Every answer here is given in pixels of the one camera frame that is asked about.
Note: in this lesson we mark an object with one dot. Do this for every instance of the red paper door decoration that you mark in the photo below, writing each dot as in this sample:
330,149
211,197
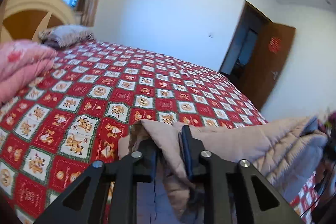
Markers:
274,44

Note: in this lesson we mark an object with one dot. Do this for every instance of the red checked printed blanket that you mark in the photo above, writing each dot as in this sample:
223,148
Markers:
131,87

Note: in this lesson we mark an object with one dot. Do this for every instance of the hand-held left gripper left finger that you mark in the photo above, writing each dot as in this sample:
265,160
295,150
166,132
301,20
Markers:
153,165

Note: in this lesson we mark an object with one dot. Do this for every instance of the striped pillow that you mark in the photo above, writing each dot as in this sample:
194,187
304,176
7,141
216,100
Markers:
65,35

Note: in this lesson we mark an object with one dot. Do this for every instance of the brown wooden door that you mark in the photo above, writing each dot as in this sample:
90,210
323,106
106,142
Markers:
267,71

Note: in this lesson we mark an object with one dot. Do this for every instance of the cream wooden bed headboard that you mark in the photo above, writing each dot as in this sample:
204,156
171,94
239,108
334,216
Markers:
23,19

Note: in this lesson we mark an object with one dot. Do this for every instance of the folded pink floral quilt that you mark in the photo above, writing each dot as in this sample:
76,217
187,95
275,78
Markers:
21,64

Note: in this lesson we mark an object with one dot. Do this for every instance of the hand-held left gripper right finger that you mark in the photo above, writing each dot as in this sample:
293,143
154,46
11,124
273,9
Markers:
187,153

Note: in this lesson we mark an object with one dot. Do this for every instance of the brown door frame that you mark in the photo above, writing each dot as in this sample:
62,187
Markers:
237,37

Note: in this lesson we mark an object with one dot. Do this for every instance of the pale pink quilted jacket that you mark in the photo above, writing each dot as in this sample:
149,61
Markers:
236,142

